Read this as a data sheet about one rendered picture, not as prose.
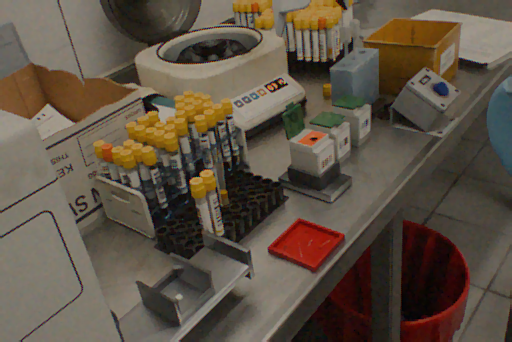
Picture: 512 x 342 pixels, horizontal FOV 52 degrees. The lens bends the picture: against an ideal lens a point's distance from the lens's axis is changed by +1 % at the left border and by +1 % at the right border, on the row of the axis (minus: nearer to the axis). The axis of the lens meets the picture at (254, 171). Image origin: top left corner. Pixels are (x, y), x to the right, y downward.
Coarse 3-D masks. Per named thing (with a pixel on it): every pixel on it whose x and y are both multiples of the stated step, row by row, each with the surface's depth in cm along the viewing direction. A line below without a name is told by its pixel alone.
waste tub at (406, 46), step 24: (384, 24) 99; (408, 24) 101; (432, 24) 98; (456, 24) 95; (384, 48) 92; (408, 48) 89; (432, 48) 87; (456, 48) 96; (384, 72) 94; (408, 72) 92; (456, 72) 99
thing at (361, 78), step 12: (360, 48) 90; (348, 60) 86; (360, 60) 86; (372, 60) 88; (336, 72) 84; (348, 72) 83; (360, 72) 85; (372, 72) 89; (336, 84) 85; (348, 84) 84; (360, 84) 86; (372, 84) 90; (336, 96) 86; (360, 96) 87; (372, 96) 91; (372, 108) 90
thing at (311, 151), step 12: (312, 132) 72; (300, 144) 69; (312, 144) 69; (324, 144) 70; (300, 156) 71; (312, 156) 69; (324, 156) 70; (300, 168) 72; (312, 168) 70; (324, 168) 71
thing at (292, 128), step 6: (288, 108) 70; (294, 108) 70; (300, 108) 71; (282, 114) 69; (288, 114) 70; (294, 114) 71; (300, 114) 72; (288, 120) 70; (294, 120) 71; (300, 120) 72; (288, 126) 70; (294, 126) 71; (300, 126) 72; (288, 132) 70; (294, 132) 71; (300, 132) 72; (288, 138) 71
